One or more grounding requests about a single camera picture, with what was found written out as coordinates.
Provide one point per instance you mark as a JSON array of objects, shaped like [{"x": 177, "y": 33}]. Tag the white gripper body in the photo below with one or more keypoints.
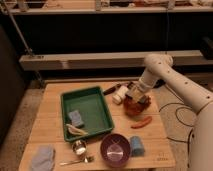
[{"x": 136, "y": 95}]

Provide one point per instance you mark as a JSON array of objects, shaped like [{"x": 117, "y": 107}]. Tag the green plastic tray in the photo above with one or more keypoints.
[{"x": 91, "y": 104}]

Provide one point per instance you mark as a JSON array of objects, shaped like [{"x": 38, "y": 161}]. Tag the metal spoon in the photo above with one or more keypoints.
[{"x": 87, "y": 159}]

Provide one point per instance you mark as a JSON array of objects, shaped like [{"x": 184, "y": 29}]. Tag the banana in tray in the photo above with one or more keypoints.
[{"x": 75, "y": 131}]

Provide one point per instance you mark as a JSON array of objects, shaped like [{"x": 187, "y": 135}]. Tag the small metal cup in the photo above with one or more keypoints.
[{"x": 79, "y": 147}]

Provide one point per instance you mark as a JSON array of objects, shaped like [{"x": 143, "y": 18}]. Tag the red bowl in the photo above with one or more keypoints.
[{"x": 134, "y": 108}]

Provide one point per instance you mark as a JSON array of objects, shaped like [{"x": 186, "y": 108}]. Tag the wooden table edge rail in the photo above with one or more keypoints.
[{"x": 107, "y": 60}]

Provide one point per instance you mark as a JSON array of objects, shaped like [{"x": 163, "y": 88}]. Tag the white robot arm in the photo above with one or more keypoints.
[{"x": 159, "y": 66}]

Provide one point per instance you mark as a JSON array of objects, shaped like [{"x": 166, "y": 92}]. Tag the blue sponge in tray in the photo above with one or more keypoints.
[{"x": 76, "y": 118}]

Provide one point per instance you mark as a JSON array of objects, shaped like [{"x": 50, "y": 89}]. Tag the white cylinder bottle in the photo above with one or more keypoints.
[{"x": 119, "y": 95}]

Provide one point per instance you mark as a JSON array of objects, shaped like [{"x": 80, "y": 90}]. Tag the dark handled knife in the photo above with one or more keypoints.
[{"x": 111, "y": 89}]

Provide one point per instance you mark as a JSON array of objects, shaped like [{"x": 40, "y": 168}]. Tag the purple bowl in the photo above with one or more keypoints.
[{"x": 115, "y": 150}]

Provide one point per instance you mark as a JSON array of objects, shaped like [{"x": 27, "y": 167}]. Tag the grey blue cloth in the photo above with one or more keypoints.
[{"x": 43, "y": 160}]

